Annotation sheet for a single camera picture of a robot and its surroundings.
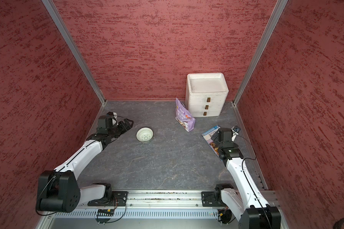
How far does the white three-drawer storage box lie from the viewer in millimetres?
962

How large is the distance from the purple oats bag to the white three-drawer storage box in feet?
0.25

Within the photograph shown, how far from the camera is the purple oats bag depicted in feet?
2.99
